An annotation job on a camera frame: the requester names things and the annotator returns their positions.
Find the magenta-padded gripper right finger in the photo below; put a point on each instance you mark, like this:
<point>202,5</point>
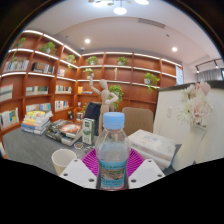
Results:
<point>146,171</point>

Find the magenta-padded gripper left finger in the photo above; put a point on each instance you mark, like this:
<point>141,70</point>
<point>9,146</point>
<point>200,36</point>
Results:
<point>78,171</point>

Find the clear blue-capped water bottle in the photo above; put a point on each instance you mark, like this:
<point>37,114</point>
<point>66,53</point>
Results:
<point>112,153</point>

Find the cream paper cup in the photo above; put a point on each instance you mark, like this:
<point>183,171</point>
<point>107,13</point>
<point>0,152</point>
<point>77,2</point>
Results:
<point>62,161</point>

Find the tall white green carton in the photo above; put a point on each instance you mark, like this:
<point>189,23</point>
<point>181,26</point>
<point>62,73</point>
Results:
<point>88,130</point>

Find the stack of dark books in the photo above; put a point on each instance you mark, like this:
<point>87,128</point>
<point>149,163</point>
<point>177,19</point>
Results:
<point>65,130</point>

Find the tan upholstered chair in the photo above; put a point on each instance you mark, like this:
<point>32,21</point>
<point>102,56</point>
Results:
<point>138,118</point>

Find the dark blue chair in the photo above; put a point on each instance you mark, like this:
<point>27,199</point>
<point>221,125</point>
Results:
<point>93,113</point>

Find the stack of colourful books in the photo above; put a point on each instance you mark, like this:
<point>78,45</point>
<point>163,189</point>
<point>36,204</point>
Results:
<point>35,121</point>

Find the wooden artist mannequin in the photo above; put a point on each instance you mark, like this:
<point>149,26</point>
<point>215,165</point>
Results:
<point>105,96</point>

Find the wooden shelf unit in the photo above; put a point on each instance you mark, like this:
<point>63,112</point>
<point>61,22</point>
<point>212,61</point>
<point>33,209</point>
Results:
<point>133,90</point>

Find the pink and white flower bouquet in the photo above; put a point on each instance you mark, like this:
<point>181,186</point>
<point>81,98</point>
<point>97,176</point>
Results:
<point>196,105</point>

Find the grey window curtain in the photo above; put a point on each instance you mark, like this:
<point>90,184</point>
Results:
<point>210,75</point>

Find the round recessed ceiling light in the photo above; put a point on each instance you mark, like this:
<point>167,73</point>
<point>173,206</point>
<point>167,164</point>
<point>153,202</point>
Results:
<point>174,49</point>
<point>87,41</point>

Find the ceiling air vent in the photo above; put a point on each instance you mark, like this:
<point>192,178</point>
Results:
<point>151,23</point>

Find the multi-bulb ceiling lamp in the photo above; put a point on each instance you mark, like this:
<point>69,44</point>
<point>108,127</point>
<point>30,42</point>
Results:
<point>120,8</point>

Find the white wall switch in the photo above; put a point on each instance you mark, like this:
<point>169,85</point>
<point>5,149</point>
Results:
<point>169,112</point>

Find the black ceiling track rail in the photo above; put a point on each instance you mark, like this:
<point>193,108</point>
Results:
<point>208,63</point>

